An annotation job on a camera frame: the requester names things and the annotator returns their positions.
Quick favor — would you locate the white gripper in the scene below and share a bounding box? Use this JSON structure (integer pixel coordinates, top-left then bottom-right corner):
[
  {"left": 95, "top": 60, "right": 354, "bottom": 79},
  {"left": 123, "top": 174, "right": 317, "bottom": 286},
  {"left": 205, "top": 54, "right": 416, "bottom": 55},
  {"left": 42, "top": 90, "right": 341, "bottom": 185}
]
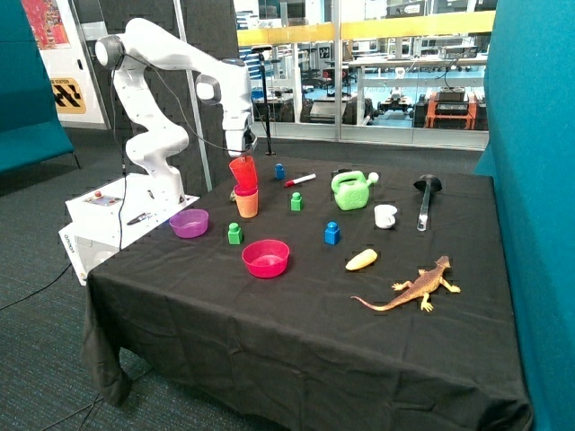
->
[{"left": 222, "top": 113, "right": 258, "bottom": 161}]

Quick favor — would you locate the red plastic cup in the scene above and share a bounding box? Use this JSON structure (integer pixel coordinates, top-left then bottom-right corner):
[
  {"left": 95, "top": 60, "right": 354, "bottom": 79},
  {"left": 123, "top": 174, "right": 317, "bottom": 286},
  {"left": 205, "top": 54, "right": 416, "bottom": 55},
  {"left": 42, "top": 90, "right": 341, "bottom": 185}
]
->
[{"left": 229, "top": 155, "right": 258, "bottom": 188}]

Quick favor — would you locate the magenta plastic cup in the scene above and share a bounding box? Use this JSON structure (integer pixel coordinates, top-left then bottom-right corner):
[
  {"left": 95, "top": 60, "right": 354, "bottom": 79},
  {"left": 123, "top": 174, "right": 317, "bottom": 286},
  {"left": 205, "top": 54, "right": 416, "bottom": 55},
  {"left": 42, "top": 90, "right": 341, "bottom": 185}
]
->
[{"left": 234, "top": 184, "right": 258, "bottom": 197}]

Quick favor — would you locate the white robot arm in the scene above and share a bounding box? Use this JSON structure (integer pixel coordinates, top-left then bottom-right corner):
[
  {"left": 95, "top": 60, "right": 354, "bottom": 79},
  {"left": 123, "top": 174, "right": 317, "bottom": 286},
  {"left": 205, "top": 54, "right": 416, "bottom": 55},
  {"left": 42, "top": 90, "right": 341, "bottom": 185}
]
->
[{"left": 95, "top": 18, "right": 254, "bottom": 205}]

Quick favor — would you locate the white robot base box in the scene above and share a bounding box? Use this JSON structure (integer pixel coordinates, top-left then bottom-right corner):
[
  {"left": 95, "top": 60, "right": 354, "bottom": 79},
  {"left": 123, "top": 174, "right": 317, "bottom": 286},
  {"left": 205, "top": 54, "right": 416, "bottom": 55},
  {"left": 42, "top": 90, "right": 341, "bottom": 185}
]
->
[{"left": 59, "top": 173, "right": 198, "bottom": 286}]

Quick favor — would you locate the blue toy block back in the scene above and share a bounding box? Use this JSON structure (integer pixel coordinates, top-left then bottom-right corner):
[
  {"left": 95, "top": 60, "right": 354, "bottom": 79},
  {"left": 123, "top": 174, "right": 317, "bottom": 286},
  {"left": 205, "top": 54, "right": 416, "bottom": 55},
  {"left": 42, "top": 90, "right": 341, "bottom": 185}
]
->
[{"left": 275, "top": 163, "right": 286, "bottom": 180}]

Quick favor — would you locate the blue toy block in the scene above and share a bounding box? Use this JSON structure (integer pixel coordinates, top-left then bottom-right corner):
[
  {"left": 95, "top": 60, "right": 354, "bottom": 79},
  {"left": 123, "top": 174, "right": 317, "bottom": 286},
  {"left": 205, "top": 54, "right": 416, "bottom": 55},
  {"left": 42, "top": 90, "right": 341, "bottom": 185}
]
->
[
  {"left": 275, "top": 163, "right": 286, "bottom": 180},
  {"left": 323, "top": 221, "right": 341, "bottom": 245}
]

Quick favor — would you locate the yellow plastic cup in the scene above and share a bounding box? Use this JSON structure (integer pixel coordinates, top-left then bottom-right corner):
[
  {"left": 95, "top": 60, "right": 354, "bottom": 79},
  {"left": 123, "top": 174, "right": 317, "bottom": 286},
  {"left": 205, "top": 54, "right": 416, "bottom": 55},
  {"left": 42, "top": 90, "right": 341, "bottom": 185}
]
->
[{"left": 235, "top": 190, "right": 259, "bottom": 219}]

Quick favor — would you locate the red whiteboard marker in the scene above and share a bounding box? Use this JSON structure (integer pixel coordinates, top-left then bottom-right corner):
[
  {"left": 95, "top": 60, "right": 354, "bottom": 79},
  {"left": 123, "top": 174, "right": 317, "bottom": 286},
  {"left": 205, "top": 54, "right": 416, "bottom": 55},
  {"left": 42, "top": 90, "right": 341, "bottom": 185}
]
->
[{"left": 284, "top": 173, "right": 316, "bottom": 188}]

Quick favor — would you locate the green toy block back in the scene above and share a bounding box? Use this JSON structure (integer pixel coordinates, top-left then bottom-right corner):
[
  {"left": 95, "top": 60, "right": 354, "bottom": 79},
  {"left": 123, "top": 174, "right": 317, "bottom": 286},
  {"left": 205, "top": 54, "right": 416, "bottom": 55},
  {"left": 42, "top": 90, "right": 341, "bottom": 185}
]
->
[{"left": 290, "top": 192, "right": 303, "bottom": 212}]

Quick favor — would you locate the green toy block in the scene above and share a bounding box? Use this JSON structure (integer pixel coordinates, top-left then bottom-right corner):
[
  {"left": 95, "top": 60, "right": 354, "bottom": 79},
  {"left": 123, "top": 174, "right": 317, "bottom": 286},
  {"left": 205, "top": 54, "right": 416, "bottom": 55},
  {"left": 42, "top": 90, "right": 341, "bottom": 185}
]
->
[
  {"left": 290, "top": 192, "right": 303, "bottom": 212},
  {"left": 227, "top": 223, "right": 243, "bottom": 245}
]

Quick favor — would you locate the green toy block front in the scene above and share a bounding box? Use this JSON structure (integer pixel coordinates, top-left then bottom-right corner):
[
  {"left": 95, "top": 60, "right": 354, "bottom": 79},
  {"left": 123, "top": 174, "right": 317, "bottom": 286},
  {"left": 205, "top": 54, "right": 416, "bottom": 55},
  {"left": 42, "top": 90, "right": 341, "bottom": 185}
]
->
[{"left": 227, "top": 223, "right": 243, "bottom": 245}]

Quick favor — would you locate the purple plastic bowl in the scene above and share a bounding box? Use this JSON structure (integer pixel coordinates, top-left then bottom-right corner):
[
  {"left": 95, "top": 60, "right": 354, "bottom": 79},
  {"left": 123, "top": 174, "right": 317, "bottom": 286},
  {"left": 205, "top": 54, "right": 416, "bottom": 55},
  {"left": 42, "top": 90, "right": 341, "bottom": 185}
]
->
[{"left": 169, "top": 208, "right": 209, "bottom": 239}]

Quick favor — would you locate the black stand pole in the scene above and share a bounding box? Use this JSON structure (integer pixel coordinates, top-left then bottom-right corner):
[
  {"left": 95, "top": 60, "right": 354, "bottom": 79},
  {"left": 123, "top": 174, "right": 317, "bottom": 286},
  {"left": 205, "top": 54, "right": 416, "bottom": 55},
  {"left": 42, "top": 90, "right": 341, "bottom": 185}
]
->
[{"left": 252, "top": 44, "right": 276, "bottom": 156}]

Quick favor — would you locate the pink plastic bowl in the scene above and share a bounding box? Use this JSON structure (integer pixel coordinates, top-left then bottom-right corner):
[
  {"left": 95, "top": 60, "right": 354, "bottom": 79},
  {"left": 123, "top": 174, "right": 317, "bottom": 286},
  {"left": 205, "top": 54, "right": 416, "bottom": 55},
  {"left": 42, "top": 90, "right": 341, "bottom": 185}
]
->
[{"left": 242, "top": 239, "right": 290, "bottom": 278}]

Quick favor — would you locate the green toy watering can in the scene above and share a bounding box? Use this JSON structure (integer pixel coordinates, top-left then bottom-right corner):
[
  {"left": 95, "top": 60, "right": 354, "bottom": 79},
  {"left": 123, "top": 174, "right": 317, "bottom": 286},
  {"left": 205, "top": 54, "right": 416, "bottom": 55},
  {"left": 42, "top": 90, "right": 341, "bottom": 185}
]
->
[{"left": 331, "top": 171, "right": 379, "bottom": 211}]

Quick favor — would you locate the blue toy block front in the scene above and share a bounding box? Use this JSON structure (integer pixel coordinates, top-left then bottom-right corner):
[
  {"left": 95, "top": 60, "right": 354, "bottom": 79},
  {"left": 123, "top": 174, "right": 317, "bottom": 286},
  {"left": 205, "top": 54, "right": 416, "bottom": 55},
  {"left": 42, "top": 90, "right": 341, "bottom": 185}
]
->
[{"left": 323, "top": 221, "right": 341, "bottom": 245}]

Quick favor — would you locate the black marker on base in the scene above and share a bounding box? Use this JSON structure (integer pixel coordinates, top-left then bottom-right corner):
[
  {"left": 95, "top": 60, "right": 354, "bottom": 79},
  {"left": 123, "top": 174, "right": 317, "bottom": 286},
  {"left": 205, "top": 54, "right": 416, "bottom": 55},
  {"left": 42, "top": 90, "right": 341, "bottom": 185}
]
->
[{"left": 128, "top": 213, "right": 152, "bottom": 225}]

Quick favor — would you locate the white plastic mug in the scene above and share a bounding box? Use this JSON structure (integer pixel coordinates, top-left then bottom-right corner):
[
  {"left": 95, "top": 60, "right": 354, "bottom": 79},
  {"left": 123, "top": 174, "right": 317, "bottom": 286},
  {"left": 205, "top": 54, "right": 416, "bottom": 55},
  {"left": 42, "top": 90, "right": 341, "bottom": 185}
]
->
[{"left": 374, "top": 204, "right": 398, "bottom": 229}]

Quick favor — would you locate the black tablecloth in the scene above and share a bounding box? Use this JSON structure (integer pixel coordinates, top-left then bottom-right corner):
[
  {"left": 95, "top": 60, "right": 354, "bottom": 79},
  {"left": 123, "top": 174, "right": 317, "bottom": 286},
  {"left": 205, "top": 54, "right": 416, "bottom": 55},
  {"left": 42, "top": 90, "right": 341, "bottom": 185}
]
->
[{"left": 82, "top": 156, "right": 534, "bottom": 430}]

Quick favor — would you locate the yellow toy corn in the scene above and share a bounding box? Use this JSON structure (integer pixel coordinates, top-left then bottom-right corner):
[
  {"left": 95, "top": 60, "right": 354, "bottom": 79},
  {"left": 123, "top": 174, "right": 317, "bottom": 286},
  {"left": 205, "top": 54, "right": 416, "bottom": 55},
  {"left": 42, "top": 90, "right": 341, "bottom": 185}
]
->
[{"left": 345, "top": 249, "right": 378, "bottom": 271}]

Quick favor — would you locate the black ladle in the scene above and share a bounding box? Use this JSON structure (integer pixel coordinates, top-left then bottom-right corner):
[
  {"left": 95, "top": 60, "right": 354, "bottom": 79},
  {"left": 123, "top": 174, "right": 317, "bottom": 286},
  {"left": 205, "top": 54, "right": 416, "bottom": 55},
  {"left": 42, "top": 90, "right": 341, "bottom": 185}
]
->
[{"left": 413, "top": 174, "right": 442, "bottom": 232}]

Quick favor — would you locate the black yellow sign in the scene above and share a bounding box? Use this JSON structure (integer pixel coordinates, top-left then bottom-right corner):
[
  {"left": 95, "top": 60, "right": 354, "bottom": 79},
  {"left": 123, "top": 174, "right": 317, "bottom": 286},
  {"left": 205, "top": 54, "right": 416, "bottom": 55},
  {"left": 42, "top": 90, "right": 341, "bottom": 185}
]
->
[{"left": 50, "top": 77, "right": 86, "bottom": 115}]

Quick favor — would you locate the teal sofa left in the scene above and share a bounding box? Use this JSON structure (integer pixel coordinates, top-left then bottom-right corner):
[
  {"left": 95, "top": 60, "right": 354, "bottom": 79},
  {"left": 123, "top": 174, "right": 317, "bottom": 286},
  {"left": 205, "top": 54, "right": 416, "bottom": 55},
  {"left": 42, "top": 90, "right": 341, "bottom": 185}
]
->
[{"left": 0, "top": 1, "right": 75, "bottom": 173}]

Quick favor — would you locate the orange toy lizard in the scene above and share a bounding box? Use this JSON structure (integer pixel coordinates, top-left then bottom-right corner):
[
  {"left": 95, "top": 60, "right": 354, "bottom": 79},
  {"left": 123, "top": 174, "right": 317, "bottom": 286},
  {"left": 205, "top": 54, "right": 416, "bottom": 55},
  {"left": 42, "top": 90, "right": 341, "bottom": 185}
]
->
[{"left": 351, "top": 255, "right": 461, "bottom": 312}]

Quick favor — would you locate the teal partition right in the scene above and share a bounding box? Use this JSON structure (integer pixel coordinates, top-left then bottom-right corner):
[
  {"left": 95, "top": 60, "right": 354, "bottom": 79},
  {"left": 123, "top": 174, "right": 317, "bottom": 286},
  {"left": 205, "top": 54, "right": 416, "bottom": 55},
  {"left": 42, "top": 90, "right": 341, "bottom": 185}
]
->
[{"left": 475, "top": 1, "right": 574, "bottom": 430}]

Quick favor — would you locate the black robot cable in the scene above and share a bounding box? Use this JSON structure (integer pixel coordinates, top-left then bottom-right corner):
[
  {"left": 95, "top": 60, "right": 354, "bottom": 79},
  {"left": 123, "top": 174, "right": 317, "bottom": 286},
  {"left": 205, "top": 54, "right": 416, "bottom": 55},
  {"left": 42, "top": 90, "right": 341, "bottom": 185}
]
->
[{"left": 109, "top": 51, "right": 246, "bottom": 251}]

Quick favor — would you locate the red wall poster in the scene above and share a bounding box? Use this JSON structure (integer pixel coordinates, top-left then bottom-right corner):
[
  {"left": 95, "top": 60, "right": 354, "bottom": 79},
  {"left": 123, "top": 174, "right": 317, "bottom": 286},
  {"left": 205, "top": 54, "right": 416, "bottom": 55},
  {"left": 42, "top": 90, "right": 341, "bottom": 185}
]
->
[{"left": 21, "top": 0, "right": 71, "bottom": 50}]

